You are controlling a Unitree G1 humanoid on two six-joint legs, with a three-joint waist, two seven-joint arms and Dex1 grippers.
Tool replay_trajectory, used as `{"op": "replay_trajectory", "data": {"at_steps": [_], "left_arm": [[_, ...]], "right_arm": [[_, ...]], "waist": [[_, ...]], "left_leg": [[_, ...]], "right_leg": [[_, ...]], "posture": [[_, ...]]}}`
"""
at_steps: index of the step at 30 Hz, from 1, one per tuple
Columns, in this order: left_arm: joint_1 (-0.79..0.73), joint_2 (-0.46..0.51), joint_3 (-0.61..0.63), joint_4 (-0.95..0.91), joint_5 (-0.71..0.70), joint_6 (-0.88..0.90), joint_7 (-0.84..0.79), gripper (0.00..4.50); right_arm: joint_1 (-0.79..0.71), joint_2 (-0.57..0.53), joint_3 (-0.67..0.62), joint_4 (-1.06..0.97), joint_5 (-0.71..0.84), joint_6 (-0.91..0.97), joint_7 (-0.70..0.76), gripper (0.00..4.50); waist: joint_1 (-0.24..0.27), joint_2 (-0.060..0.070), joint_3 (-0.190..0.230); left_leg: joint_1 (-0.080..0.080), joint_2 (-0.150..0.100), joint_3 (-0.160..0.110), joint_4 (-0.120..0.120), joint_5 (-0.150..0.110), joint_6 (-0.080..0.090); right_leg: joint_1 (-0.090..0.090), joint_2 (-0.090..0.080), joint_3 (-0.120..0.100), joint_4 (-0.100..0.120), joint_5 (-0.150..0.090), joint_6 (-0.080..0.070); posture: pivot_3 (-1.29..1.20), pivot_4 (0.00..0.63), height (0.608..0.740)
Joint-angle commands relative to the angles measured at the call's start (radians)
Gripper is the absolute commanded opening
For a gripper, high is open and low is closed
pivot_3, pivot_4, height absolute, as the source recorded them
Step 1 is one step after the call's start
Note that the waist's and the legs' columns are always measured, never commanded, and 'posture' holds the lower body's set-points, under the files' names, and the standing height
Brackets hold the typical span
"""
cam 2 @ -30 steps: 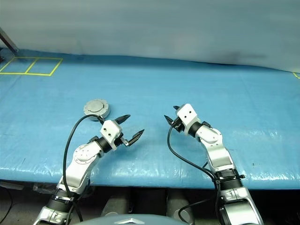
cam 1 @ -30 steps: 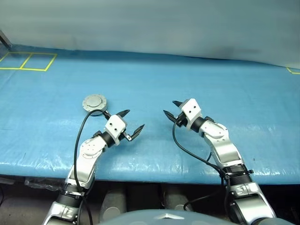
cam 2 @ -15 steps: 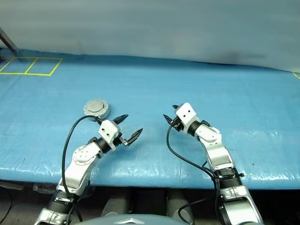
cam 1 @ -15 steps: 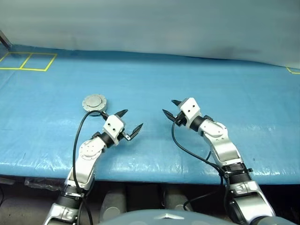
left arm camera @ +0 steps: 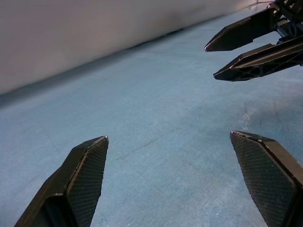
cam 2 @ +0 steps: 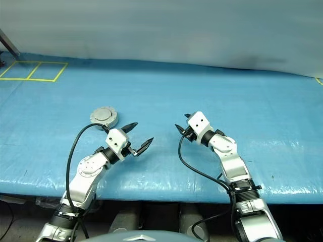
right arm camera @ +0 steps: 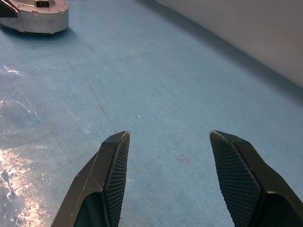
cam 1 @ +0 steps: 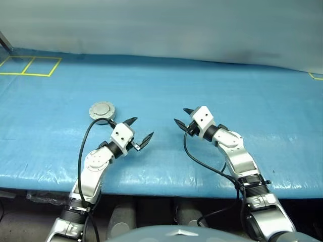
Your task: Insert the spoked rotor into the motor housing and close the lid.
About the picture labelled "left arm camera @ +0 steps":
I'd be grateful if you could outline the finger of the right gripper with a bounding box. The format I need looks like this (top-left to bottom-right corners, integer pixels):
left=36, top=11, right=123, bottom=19
left=213, top=35, right=303, bottom=82
left=204, top=8, right=280, bottom=52

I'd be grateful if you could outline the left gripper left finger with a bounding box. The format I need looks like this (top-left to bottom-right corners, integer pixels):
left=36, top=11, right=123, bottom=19
left=14, top=136, right=109, bottom=227

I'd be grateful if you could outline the white foam backdrop sheet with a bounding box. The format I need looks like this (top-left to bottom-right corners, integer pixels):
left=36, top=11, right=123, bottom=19
left=0, top=0, right=273, bottom=95

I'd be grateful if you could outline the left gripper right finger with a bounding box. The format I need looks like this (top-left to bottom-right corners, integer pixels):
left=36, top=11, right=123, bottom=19
left=230, top=130, right=303, bottom=227

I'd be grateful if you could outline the blue plastic table cover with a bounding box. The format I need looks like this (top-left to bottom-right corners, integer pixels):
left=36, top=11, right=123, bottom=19
left=0, top=1, right=303, bottom=227

